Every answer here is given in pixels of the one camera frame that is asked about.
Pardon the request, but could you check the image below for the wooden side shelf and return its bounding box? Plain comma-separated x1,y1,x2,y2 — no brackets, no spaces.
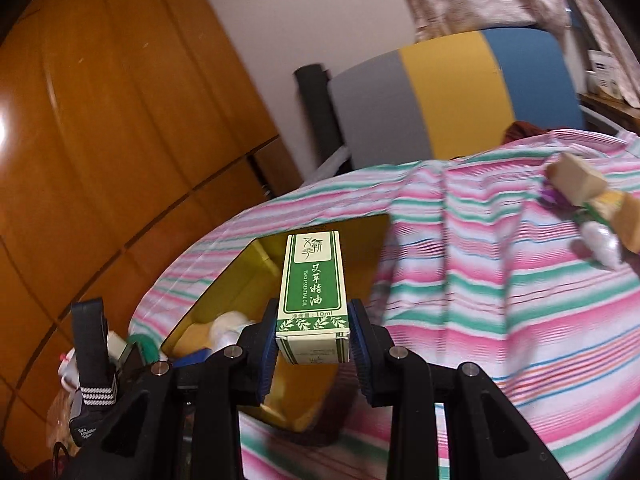
577,91,640,133

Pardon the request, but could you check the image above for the white snack packet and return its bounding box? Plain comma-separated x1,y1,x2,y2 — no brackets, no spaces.
571,220,624,272

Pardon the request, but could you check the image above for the wooden wardrobe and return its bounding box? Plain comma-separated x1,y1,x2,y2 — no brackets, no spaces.
0,0,301,468

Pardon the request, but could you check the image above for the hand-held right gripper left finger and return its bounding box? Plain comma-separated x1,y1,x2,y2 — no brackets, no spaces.
60,299,279,480

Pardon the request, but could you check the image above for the pink green striped cloth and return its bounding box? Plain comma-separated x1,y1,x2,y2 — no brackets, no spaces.
127,130,640,480

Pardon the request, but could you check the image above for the reddish brown cloth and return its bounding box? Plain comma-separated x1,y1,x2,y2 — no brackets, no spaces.
502,121,551,147

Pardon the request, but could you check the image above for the beige wrapped cake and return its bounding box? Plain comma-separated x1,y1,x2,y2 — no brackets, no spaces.
612,192,640,254
545,152,609,207

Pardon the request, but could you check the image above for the gold gift box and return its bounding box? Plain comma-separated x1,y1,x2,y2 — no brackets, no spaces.
160,212,393,433

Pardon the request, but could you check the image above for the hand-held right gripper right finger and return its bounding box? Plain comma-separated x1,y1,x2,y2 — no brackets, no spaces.
349,299,571,480

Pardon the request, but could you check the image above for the white printed box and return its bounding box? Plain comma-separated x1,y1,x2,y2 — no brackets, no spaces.
586,50,626,100

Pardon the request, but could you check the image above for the purple snack packet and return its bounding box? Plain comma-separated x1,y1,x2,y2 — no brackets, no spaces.
539,182,577,212

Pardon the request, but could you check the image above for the green and white carton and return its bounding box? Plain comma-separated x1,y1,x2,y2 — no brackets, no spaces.
275,230,351,365

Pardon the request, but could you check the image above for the black padded post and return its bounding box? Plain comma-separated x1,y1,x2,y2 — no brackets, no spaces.
294,64,347,162

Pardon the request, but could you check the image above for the blue packet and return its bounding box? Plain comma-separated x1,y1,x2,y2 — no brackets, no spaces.
172,347,217,368

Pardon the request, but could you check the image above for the grey yellow blue chair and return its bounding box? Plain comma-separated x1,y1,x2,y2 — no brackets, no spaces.
330,27,586,171

